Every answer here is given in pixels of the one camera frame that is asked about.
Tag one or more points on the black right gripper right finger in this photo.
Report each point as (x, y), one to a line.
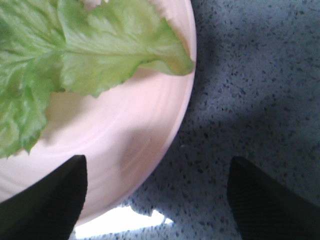
(264, 209)

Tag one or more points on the pink round plate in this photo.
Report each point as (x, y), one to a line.
(124, 131)

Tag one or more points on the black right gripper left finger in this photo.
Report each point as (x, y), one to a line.
(48, 209)

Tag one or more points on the green lettuce leaf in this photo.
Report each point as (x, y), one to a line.
(51, 46)

